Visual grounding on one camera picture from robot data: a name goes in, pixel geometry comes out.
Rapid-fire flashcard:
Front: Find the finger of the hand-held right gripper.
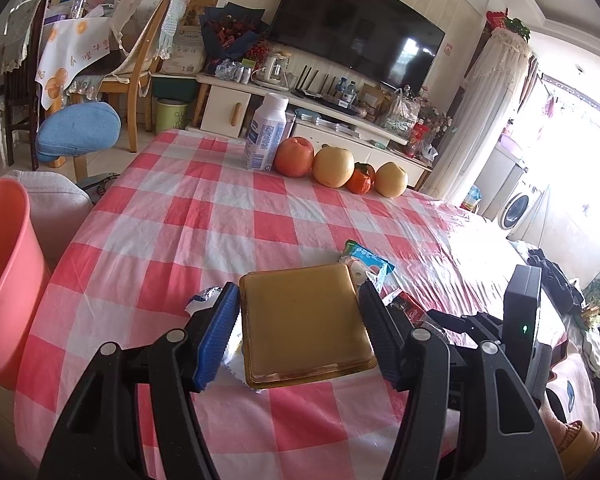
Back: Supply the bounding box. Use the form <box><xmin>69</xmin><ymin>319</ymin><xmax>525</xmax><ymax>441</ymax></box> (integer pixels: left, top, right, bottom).
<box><xmin>425</xmin><ymin>309</ymin><xmax>506</xmax><ymax>346</ymax></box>

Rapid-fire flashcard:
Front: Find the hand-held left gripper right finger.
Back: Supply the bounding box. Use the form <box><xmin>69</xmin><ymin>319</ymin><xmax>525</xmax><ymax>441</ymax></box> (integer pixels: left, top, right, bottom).
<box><xmin>357</xmin><ymin>280</ymin><xmax>548</xmax><ymax>480</ymax></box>

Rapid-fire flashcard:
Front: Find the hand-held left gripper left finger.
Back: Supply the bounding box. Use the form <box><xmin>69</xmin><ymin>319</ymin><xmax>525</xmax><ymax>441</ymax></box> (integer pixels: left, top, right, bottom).
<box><xmin>37</xmin><ymin>282</ymin><xmax>241</xmax><ymax>480</ymax></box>

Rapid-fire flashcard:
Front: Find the brown plastic tray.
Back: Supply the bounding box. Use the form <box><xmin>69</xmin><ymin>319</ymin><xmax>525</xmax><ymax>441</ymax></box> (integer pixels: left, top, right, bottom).
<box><xmin>238</xmin><ymin>262</ymin><xmax>378</xmax><ymax>390</ymax></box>

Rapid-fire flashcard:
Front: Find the orange plastic bucket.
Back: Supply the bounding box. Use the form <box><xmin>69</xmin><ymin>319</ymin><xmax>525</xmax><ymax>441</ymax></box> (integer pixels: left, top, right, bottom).
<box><xmin>0</xmin><ymin>178</ymin><xmax>52</xmax><ymax>391</ymax></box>

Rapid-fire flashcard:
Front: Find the white plastic wrapper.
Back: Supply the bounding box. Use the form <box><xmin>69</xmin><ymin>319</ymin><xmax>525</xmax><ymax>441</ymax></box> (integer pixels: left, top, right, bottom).
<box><xmin>220</xmin><ymin>330</ymin><xmax>253</xmax><ymax>386</ymax></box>

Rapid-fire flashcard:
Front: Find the red snack wrapper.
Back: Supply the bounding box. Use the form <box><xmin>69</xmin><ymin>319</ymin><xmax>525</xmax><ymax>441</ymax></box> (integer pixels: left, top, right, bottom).
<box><xmin>385</xmin><ymin>290</ymin><xmax>428</xmax><ymax>323</ymax></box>

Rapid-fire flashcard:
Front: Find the dark clothing pile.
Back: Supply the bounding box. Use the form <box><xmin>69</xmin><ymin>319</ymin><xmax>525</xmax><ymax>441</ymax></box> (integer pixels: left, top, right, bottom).
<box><xmin>527</xmin><ymin>250</ymin><xmax>586</xmax><ymax>311</ymax></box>

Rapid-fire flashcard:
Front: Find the crumpled silver wrapper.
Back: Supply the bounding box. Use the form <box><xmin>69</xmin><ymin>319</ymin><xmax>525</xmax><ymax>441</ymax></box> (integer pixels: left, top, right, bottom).
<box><xmin>185</xmin><ymin>285</ymin><xmax>226</xmax><ymax>317</ymax></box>

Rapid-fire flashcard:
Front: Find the blue snack wrapper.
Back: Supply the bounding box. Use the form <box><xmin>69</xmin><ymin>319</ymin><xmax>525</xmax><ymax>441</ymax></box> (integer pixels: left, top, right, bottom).
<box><xmin>338</xmin><ymin>240</ymin><xmax>396</xmax><ymax>291</ymax></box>

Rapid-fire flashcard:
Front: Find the white washing machine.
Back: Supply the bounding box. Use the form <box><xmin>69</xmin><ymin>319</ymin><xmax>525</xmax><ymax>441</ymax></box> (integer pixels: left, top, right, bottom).
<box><xmin>497</xmin><ymin>180</ymin><xmax>548</xmax><ymax>233</ymax></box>

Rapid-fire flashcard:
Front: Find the red checked tablecloth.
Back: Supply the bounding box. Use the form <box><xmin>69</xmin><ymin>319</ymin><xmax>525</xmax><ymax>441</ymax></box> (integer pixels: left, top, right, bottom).
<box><xmin>14</xmin><ymin>129</ymin><xmax>600</xmax><ymax>480</ymax></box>

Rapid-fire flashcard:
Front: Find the yellow pear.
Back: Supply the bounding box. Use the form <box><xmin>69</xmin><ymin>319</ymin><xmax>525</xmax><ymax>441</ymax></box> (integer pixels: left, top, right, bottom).
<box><xmin>313</xmin><ymin>145</ymin><xmax>355</xmax><ymax>189</ymax></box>
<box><xmin>375</xmin><ymin>161</ymin><xmax>407</xmax><ymax>198</ymax></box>

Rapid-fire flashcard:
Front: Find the orange persimmon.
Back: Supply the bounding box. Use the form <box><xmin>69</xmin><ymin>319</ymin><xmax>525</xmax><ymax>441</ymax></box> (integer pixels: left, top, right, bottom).
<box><xmin>346</xmin><ymin>162</ymin><xmax>377</xmax><ymax>195</ymax></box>

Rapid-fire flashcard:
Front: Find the red apple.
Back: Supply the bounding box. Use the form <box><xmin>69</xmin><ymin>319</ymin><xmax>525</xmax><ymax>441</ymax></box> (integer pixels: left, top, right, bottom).
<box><xmin>273</xmin><ymin>136</ymin><xmax>315</xmax><ymax>178</ymax></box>

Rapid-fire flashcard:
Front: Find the patterned floor mat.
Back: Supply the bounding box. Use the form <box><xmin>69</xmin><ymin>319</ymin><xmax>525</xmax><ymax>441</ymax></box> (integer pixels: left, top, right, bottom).
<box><xmin>77</xmin><ymin>172</ymin><xmax>121</xmax><ymax>201</ymax></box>

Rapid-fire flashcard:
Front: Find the red packet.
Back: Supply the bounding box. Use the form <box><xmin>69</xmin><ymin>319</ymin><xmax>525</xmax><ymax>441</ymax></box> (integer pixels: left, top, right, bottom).
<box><xmin>405</xmin><ymin>122</ymin><xmax>431</xmax><ymax>158</ymax></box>

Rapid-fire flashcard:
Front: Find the lace covered air conditioner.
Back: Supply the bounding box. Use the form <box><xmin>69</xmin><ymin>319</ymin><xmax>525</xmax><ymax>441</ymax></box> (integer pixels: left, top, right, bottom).
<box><xmin>432</xmin><ymin>27</ymin><xmax>533</xmax><ymax>201</ymax></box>

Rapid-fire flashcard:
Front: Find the white seat cushion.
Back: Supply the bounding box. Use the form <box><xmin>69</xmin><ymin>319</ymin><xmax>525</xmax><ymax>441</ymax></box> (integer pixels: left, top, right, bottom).
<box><xmin>2</xmin><ymin>170</ymin><xmax>95</xmax><ymax>271</ymax></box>

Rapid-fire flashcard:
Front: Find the white plastic drink bottle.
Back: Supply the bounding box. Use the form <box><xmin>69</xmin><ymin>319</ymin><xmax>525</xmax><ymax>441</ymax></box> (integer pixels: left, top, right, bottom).
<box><xmin>242</xmin><ymin>92</ymin><xmax>289</xmax><ymax>172</ymax></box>

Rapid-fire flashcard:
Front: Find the clear plastic bag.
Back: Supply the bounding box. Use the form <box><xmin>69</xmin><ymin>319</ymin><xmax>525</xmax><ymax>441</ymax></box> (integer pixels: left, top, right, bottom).
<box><xmin>382</xmin><ymin>87</ymin><xmax>421</xmax><ymax>133</ymax></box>

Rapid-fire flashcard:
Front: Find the light green waste bin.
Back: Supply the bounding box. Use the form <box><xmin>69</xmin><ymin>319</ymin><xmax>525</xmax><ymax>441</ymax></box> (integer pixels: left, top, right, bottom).
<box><xmin>155</xmin><ymin>98</ymin><xmax>191</xmax><ymax>136</ymax></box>

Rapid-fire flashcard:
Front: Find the white television cabinet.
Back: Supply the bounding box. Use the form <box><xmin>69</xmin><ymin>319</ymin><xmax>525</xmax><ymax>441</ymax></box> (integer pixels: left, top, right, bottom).
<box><xmin>195</xmin><ymin>72</ymin><xmax>433</xmax><ymax>191</ymax></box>

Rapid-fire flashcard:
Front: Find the black router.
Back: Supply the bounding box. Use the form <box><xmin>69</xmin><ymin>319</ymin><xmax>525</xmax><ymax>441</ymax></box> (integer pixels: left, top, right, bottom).
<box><xmin>292</xmin><ymin>64</ymin><xmax>333</xmax><ymax>98</ymax></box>

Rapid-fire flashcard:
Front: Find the blue cushioned stool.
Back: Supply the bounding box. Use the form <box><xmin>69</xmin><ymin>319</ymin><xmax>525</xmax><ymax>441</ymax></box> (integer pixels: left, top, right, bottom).
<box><xmin>36</xmin><ymin>102</ymin><xmax>122</xmax><ymax>183</ymax></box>

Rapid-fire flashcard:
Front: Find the dark green storage box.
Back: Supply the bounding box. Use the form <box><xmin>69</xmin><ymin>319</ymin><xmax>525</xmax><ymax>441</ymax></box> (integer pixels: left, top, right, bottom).
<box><xmin>151</xmin><ymin>74</ymin><xmax>199</xmax><ymax>102</ymax></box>

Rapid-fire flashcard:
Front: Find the white electric kettle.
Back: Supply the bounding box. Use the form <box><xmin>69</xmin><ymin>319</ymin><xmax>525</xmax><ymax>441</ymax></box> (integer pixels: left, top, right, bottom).
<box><xmin>252</xmin><ymin>50</ymin><xmax>293</xmax><ymax>86</ymax></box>

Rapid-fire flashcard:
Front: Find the red flower decoration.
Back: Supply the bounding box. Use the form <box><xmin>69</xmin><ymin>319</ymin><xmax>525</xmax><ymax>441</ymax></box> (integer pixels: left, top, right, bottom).
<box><xmin>485</xmin><ymin>9</ymin><xmax>531</xmax><ymax>43</ymax></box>

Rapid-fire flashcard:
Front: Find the white printed sack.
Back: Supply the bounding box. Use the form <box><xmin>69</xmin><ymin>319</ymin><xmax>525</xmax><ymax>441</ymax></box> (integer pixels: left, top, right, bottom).
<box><xmin>162</xmin><ymin>25</ymin><xmax>206</xmax><ymax>75</ymax></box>

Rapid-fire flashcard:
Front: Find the dark blue wrapped bouquet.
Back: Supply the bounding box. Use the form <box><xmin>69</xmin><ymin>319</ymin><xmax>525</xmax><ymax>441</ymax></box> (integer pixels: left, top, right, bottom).
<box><xmin>200</xmin><ymin>2</ymin><xmax>271</xmax><ymax>63</ymax></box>

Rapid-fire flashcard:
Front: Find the black flat television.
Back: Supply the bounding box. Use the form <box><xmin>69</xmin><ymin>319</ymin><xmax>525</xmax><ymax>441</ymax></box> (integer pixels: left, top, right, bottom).
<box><xmin>267</xmin><ymin>0</ymin><xmax>446</xmax><ymax>95</ymax></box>

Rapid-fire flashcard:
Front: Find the orange print tablecloth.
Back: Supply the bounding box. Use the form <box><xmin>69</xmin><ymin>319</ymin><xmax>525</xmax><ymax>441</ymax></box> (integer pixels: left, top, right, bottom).
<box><xmin>35</xmin><ymin>12</ymin><xmax>131</xmax><ymax>111</ymax></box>

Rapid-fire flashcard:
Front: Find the dark wooden chair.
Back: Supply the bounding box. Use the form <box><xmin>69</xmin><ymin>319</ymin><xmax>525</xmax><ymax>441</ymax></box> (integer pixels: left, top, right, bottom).
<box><xmin>2</xmin><ymin>0</ymin><xmax>51</xmax><ymax>171</ymax></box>

